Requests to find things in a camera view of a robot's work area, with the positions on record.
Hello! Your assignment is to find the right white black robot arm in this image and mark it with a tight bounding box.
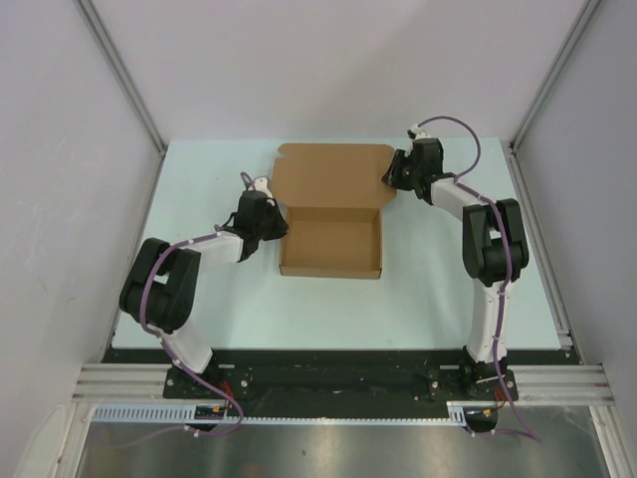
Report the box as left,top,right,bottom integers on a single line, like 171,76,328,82
382,135,530,399

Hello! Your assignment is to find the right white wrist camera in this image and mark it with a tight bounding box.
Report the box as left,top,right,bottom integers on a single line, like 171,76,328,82
407,124,432,141

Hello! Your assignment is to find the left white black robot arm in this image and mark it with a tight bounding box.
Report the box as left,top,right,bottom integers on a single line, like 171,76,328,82
118,190,289,398

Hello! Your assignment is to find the left aluminium frame post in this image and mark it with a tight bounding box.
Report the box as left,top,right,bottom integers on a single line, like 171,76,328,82
73,0,167,158

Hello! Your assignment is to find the aluminium frame post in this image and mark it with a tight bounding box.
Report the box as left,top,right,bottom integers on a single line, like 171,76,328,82
509,0,604,153
73,0,167,158

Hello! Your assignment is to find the aluminium front rail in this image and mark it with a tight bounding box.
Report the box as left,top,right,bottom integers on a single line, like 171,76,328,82
72,363,615,405

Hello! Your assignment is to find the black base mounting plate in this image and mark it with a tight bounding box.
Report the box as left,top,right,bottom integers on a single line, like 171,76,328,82
102,348,581,402

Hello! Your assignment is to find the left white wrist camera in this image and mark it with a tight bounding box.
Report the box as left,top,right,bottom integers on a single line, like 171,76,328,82
248,176,274,199

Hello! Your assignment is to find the grey slotted cable duct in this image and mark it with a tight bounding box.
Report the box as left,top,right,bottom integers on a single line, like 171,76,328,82
92,401,498,426

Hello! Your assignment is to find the right aluminium frame post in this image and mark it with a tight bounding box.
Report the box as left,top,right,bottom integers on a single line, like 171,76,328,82
509,0,604,153

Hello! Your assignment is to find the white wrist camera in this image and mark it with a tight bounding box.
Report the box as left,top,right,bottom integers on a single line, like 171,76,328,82
407,124,432,141
248,176,274,199

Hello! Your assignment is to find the brown cardboard box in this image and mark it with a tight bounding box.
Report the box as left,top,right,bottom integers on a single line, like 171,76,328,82
271,143,396,280

